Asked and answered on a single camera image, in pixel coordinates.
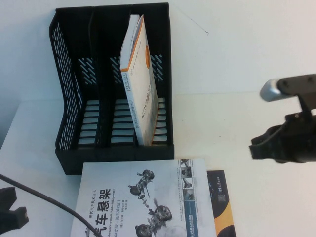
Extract black right camera bracket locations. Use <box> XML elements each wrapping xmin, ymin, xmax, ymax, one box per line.
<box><xmin>276</xmin><ymin>73</ymin><xmax>316</xmax><ymax>117</ymax></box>

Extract dark robot book orange blobs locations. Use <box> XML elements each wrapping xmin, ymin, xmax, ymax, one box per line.
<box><xmin>206</xmin><ymin>169</ymin><xmax>237</xmax><ymax>237</ymax></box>

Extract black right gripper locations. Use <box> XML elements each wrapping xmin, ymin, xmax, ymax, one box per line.
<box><xmin>248</xmin><ymin>108</ymin><xmax>316</xmax><ymax>164</ymax></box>

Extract white car suspension book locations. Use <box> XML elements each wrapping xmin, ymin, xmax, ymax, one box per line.
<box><xmin>70</xmin><ymin>158</ymin><xmax>216</xmax><ymax>237</ymax></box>

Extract black camera cable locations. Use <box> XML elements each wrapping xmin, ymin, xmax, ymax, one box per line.
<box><xmin>0</xmin><ymin>173</ymin><xmax>105</xmax><ymax>237</ymax></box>

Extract white orange paperback book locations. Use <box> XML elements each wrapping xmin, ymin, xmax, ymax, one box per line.
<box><xmin>119</xmin><ymin>14</ymin><xmax>159</xmax><ymax>147</ymax></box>

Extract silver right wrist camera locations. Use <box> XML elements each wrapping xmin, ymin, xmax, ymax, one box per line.
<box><xmin>259</xmin><ymin>78</ymin><xmax>284</xmax><ymax>102</ymax></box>

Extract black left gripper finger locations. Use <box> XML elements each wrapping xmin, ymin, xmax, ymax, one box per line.
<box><xmin>0</xmin><ymin>187</ymin><xmax>17</xmax><ymax>215</ymax></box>
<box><xmin>0</xmin><ymin>206</ymin><xmax>29</xmax><ymax>235</ymax></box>

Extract black perforated book stand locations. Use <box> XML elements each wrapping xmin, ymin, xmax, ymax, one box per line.
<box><xmin>49</xmin><ymin>2</ymin><xmax>175</xmax><ymax>176</ymax></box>

